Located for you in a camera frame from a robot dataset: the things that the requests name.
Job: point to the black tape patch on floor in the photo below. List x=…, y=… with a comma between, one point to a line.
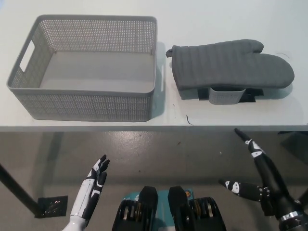
x=55, y=204

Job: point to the large grey perforated plastic basket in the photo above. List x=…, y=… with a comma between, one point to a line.
x=96, y=72

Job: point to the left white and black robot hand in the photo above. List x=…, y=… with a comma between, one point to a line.
x=90, y=190

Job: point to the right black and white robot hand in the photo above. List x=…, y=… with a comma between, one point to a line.
x=273, y=183

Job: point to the thin black thread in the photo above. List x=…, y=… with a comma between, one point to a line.
x=188, y=120
x=284, y=54

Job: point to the small grey perforated plastic basket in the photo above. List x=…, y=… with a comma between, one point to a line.
x=225, y=97

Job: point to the black table leg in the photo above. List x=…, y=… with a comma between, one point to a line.
x=19, y=190

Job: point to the dark grey quilted oven glove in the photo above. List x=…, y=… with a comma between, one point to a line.
x=223, y=65

